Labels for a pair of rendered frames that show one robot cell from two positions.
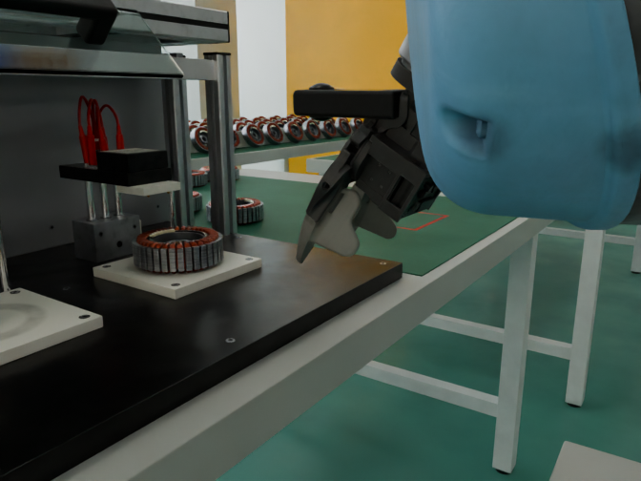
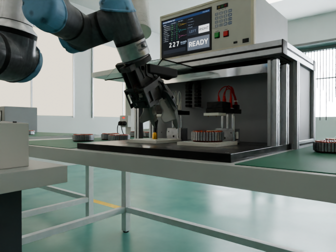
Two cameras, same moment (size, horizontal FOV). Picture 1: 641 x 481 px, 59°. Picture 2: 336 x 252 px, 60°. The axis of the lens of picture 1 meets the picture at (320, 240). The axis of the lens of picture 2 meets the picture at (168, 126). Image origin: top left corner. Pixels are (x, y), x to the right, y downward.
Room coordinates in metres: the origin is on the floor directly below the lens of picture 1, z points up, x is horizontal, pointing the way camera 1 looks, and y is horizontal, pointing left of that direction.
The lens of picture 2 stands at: (0.66, -0.82, 0.84)
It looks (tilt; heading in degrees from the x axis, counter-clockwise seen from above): 0 degrees down; 95
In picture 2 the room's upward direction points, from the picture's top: straight up
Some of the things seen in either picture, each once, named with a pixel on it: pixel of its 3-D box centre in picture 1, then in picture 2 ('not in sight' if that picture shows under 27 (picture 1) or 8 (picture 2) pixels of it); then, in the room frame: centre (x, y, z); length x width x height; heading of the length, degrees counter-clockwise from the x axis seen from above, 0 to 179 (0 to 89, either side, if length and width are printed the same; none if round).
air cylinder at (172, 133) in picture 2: not in sight; (177, 134); (0.58, 0.44, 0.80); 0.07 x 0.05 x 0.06; 146
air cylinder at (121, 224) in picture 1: (108, 236); (227, 135); (0.78, 0.30, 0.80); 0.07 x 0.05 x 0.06; 146
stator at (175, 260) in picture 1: (178, 248); (207, 135); (0.70, 0.18, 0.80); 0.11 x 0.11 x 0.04
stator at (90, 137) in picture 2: not in sight; (83, 137); (0.07, 0.69, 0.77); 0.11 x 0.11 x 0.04
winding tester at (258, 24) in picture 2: not in sight; (224, 40); (0.79, 0.51, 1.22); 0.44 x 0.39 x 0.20; 146
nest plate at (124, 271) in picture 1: (179, 266); (207, 143); (0.70, 0.18, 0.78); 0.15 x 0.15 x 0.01; 56
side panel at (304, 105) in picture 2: not in sight; (303, 107); (1.10, 0.40, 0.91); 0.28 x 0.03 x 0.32; 56
